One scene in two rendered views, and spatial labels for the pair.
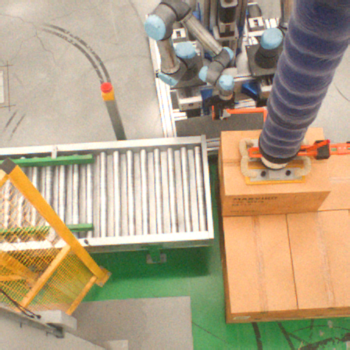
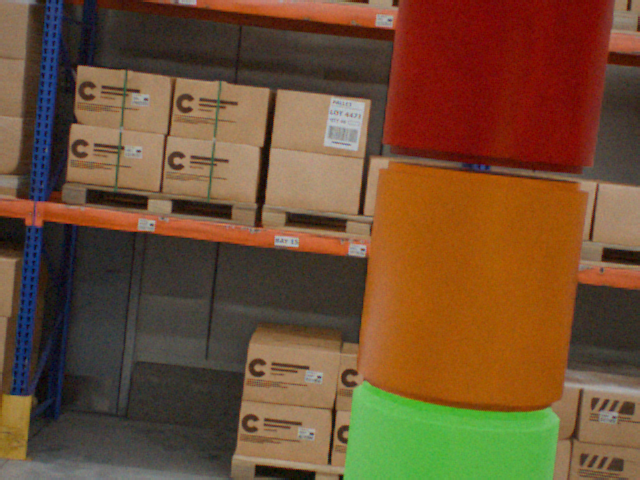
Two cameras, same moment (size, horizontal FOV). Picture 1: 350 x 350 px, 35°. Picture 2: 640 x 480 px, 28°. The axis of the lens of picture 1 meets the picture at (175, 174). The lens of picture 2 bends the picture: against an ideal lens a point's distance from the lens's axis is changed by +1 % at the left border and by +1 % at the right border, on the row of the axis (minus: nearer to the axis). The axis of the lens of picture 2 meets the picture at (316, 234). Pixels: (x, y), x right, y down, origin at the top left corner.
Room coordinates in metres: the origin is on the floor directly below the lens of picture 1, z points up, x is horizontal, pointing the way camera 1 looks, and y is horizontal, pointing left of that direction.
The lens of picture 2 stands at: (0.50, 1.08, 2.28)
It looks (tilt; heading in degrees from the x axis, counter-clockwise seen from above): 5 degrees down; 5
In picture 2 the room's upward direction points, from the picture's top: 6 degrees clockwise
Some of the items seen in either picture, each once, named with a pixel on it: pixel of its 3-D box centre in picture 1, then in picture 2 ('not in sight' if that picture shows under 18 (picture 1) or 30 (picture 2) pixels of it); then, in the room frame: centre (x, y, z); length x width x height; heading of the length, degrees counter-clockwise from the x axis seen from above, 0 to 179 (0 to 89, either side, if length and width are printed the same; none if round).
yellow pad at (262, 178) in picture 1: (275, 174); not in sight; (1.08, -0.56, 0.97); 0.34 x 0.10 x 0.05; 87
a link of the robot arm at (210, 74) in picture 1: (212, 73); not in sight; (1.52, -0.24, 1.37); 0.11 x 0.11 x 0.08; 52
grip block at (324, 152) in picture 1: (321, 149); not in sight; (1.16, -0.82, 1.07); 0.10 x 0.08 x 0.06; 177
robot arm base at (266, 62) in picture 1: (267, 53); not in sight; (1.80, -0.61, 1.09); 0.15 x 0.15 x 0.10
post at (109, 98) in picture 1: (118, 126); not in sight; (1.70, 0.37, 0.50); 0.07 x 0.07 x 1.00; 88
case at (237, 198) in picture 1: (270, 173); not in sight; (1.17, -0.58, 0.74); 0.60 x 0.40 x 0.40; 87
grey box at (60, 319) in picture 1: (45, 321); not in sight; (0.30, 0.58, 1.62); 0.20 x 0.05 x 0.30; 88
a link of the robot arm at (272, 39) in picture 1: (271, 41); not in sight; (1.80, -0.62, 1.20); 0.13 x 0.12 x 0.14; 120
